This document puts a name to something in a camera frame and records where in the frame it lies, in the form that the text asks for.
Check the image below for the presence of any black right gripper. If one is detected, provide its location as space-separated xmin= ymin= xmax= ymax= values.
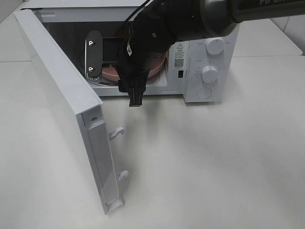
xmin=102 ymin=35 xmax=164 ymax=107

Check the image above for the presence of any pink round plate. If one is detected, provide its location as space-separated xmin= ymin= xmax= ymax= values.
xmin=102 ymin=54 xmax=166 ymax=82

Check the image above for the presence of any white microwave door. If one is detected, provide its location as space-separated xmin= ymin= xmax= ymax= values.
xmin=14 ymin=10 xmax=128 ymax=214

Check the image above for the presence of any round white door button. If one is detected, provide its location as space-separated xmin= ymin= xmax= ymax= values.
xmin=197 ymin=88 xmax=212 ymax=99

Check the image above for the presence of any white microwave knob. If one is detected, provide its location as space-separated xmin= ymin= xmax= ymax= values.
xmin=201 ymin=65 xmax=218 ymax=83
xmin=206 ymin=37 xmax=224 ymax=55

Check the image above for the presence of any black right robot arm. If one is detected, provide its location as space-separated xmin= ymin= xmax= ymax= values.
xmin=114 ymin=0 xmax=305 ymax=107

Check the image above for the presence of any white microwave oven body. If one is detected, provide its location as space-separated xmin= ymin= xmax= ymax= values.
xmin=15 ymin=0 xmax=238 ymax=106

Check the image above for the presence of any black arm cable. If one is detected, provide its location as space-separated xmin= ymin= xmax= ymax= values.
xmin=121 ymin=0 xmax=158 ymax=27

